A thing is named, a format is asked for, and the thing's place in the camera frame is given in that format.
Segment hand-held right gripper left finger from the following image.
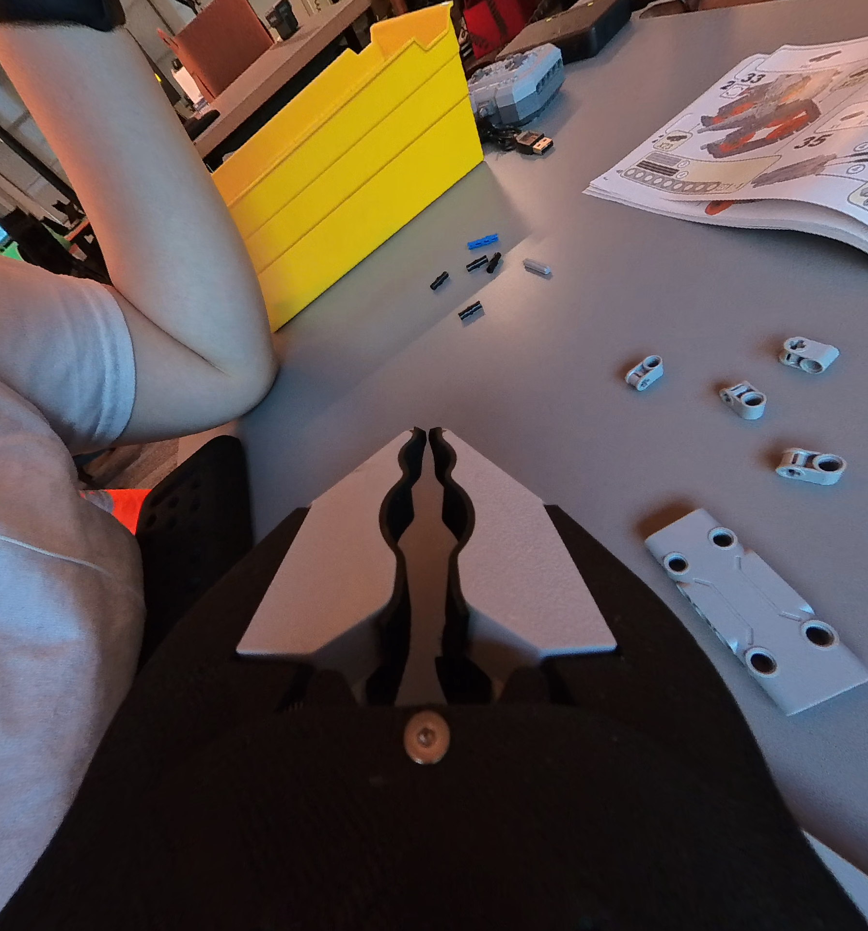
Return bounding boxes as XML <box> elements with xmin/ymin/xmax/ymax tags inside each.
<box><xmin>236</xmin><ymin>427</ymin><xmax>429</xmax><ymax>706</ymax></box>

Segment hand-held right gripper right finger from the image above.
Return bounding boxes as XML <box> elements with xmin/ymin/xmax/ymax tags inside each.
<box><xmin>428</xmin><ymin>427</ymin><xmax>618</xmax><ymax>705</ymax></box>

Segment yellow plastic bin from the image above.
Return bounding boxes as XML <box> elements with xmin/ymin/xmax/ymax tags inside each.
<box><xmin>212</xmin><ymin>3</ymin><xmax>486</xmax><ymax>334</ymax></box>

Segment person's left forearm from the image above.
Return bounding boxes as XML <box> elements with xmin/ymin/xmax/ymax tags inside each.
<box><xmin>0</xmin><ymin>18</ymin><xmax>280</xmax><ymax>446</ymax></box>

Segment bright orange object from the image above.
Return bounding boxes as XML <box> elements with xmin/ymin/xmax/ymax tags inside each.
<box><xmin>78</xmin><ymin>489</ymin><xmax>153</xmax><ymax>540</ymax></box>

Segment grey plate with four holes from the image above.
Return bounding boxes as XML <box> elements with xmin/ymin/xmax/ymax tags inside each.
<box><xmin>645</xmin><ymin>508</ymin><xmax>868</xmax><ymax>717</ymax></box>

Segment open instruction booklet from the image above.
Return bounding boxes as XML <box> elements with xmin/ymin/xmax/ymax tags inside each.
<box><xmin>583</xmin><ymin>29</ymin><xmax>868</xmax><ymax>279</ymax></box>

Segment grey battery hub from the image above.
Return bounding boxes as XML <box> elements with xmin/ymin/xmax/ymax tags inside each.
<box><xmin>466</xmin><ymin>44</ymin><xmax>568</xmax><ymax>125</ymax></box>

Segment brown cardboard box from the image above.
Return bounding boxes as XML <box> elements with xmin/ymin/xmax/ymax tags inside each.
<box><xmin>158</xmin><ymin>0</ymin><xmax>275</xmax><ymax>100</ymax></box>

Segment black power adapter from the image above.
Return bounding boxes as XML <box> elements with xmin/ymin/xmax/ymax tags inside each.
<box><xmin>495</xmin><ymin>0</ymin><xmax>633</xmax><ymax>64</ymax></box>

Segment red bag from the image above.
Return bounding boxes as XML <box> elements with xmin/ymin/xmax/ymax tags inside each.
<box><xmin>463</xmin><ymin>0</ymin><xmax>545</xmax><ymax>53</ymax></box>

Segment black USB cable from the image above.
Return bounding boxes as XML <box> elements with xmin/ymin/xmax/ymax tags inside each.
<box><xmin>477</xmin><ymin>120</ymin><xmax>557</xmax><ymax>158</ymax></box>

